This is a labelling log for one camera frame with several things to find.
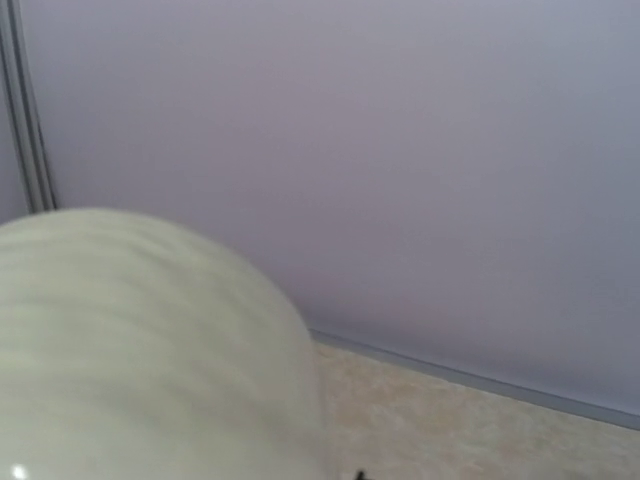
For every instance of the white ribbed mug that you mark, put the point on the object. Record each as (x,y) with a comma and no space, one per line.
(133,348)

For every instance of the left frame post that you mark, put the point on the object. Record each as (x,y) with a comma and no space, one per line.
(23,114)

